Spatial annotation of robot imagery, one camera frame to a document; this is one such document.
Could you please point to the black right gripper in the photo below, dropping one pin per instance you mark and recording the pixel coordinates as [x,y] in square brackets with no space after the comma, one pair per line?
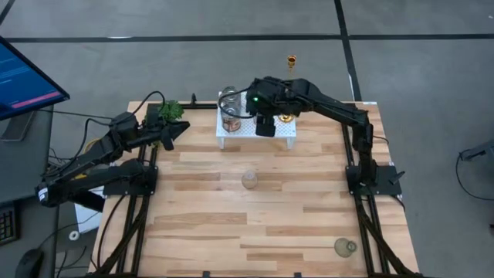
[274,96]

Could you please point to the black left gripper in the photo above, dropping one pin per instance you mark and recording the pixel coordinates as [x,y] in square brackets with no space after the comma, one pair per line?
[156,129]

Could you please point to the tall gold candlestick holder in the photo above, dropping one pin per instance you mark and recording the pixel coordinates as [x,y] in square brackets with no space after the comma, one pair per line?
[291,61]

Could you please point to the glass candle jar silver lid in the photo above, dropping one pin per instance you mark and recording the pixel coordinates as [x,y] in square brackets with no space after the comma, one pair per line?
[230,94]
[232,123]

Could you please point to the clear ribbed glass candle holder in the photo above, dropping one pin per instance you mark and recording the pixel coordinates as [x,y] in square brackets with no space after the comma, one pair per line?
[249,179]

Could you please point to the clear glass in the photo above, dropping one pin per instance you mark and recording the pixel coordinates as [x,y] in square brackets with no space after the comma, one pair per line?
[344,248]

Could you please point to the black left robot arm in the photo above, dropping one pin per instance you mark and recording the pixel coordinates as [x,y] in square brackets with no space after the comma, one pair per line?
[96,148]

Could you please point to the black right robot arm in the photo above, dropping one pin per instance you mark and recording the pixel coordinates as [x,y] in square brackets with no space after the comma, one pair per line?
[332,106]

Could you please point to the green plant in white pot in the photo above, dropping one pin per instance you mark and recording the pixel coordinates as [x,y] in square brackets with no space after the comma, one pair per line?
[171,110]

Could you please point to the black table clamp hook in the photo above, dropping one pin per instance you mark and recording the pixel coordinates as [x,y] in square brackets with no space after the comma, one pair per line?
[193,99]

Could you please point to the small white table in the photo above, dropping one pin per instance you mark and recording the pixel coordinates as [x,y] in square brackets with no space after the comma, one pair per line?
[247,129]

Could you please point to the white box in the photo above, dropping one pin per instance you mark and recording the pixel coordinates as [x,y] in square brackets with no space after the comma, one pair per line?
[88,220]

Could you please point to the white tape roll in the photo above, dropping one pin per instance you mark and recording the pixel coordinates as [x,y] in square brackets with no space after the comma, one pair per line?
[71,235]

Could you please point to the grey monitor stand base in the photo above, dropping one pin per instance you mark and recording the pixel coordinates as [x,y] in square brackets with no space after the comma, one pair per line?
[17,127]

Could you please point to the computer monitor blue screen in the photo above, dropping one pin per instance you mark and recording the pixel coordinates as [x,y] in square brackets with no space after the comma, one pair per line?
[23,85]

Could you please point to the dark grey desk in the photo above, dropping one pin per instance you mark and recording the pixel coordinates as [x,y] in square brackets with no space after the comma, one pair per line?
[19,166]

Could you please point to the black keyboard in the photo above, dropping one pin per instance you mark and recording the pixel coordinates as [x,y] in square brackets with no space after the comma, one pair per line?
[7,228]

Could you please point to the black computer mouse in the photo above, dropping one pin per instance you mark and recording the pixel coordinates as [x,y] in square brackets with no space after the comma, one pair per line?
[29,264]

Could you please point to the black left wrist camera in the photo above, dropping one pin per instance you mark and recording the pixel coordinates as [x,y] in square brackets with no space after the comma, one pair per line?
[124,123]

